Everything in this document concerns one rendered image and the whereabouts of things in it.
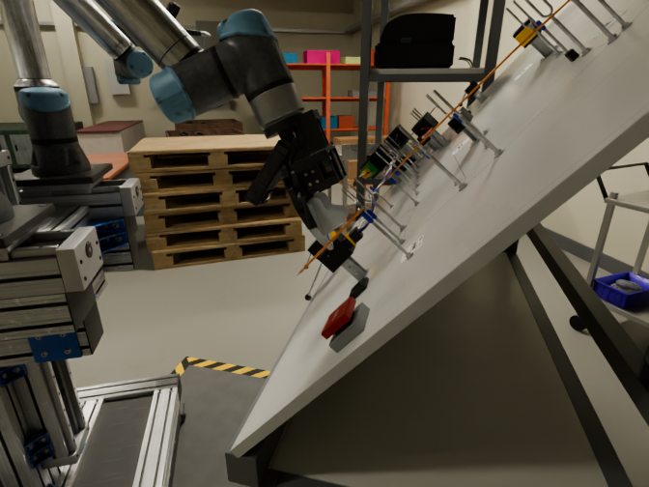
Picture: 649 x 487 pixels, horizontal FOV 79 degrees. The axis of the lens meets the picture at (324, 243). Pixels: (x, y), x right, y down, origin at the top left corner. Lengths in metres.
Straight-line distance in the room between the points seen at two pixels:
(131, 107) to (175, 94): 9.21
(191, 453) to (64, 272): 1.19
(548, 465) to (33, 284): 0.98
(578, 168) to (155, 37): 0.63
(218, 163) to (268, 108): 2.68
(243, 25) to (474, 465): 0.78
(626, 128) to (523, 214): 0.11
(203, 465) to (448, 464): 1.24
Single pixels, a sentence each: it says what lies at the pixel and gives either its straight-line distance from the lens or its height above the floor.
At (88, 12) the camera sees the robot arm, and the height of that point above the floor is 1.59.
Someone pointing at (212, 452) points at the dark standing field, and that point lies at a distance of 1.89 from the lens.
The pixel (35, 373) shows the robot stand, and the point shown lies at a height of 0.68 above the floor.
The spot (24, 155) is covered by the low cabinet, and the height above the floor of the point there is 0.31.
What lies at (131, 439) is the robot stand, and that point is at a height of 0.21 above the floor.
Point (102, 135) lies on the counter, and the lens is 7.65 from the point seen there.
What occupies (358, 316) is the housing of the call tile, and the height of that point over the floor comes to 1.11.
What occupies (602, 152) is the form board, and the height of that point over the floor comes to 1.35.
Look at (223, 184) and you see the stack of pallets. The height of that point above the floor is 0.67.
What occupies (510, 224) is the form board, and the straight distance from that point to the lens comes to 0.43.
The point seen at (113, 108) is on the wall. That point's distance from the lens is 9.91.
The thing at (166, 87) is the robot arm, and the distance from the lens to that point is 0.63.
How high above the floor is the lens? 1.40
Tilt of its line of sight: 22 degrees down
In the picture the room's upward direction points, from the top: straight up
